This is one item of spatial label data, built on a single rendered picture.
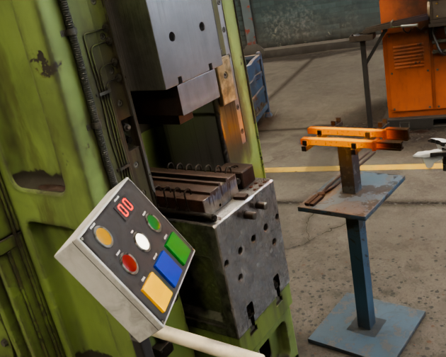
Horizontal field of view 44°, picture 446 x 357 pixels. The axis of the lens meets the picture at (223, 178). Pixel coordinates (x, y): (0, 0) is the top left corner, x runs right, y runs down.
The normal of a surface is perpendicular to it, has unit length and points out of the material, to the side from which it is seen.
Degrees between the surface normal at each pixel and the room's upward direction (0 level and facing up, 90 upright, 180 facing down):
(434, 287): 0
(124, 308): 90
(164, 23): 90
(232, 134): 90
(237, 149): 90
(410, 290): 0
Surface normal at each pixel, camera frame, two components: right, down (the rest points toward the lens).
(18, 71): -0.56, 0.38
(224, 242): 0.81, 0.07
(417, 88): -0.32, 0.40
